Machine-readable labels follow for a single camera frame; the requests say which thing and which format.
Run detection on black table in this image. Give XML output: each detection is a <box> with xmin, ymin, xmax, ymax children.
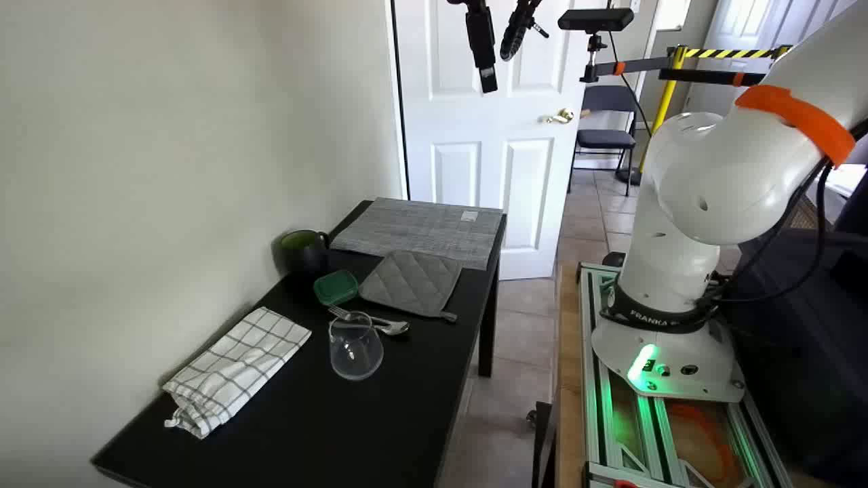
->
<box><xmin>91</xmin><ymin>198</ymin><xmax>511</xmax><ymax>488</ymax></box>

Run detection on brass door handle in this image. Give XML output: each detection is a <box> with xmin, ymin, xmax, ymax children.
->
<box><xmin>537</xmin><ymin>106</ymin><xmax>578</xmax><ymax>126</ymax></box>

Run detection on yellow black striped bar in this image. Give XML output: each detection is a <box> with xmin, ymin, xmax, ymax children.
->
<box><xmin>648</xmin><ymin>41</ymin><xmax>799</xmax><ymax>133</ymax></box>

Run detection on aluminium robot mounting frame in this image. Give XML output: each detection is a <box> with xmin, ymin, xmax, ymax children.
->
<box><xmin>578</xmin><ymin>261</ymin><xmax>795</xmax><ymax>488</ymax></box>

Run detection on white closet door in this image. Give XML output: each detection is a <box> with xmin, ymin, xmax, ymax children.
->
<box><xmin>708</xmin><ymin>0</ymin><xmax>858</xmax><ymax>48</ymax></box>

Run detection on black base cable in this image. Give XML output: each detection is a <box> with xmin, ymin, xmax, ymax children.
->
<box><xmin>723</xmin><ymin>157</ymin><xmax>838</xmax><ymax>307</ymax></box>

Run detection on wooden platform board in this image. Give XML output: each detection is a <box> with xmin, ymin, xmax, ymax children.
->
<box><xmin>550</xmin><ymin>261</ymin><xmax>591</xmax><ymax>488</ymax></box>

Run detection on dark green mug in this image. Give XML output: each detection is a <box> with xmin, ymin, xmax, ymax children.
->
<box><xmin>272</xmin><ymin>228</ymin><xmax>331</xmax><ymax>282</ymax></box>

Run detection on grey woven placemat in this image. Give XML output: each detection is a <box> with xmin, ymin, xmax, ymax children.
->
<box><xmin>329</xmin><ymin>195</ymin><xmax>508</xmax><ymax>271</ymax></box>

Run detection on black covered furniture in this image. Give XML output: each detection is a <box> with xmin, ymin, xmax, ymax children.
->
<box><xmin>723</xmin><ymin>225</ymin><xmax>868</xmax><ymax>488</ymax></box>

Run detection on orange velcro strap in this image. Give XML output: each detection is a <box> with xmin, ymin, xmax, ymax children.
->
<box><xmin>735</xmin><ymin>80</ymin><xmax>858</xmax><ymax>168</ymax></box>

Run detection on white panel door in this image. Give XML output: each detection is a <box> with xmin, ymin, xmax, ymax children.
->
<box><xmin>393</xmin><ymin>0</ymin><xmax>663</xmax><ymax>282</ymax></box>

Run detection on white checkered dish towel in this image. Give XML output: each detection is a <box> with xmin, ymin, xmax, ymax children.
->
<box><xmin>160</xmin><ymin>304</ymin><xmax>314</xmax><ymax>441</ymax></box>

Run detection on clear glass cup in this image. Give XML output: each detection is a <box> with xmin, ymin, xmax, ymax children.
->
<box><xmin>325</xmin><ymin>309</ymin><xmax>388</xmax><ymax>385</ymax></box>

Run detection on dark folding chair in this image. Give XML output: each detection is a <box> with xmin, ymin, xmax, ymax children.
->
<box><xmin>567</xmin><ymin>80</ymin><xmax>641</xmax><ymax>198</ymax></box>

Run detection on black camera on stand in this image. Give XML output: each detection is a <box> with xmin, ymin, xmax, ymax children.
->
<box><xmin>557</xmin><ymin>4</ymin><xmax>637</xmax><ymax>57</ymax></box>

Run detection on silver metal fork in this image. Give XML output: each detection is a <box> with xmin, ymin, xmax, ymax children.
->
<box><xmin>325</xmin><ymin>304</ymin><xmax>390</xmax><ymax>331</ymax></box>

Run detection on black camera stand boom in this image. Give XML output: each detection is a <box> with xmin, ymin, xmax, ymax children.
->
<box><xmin>578</xmin><ymin>42</ymin><xmax>771</xmax><ymax>90</ymax></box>

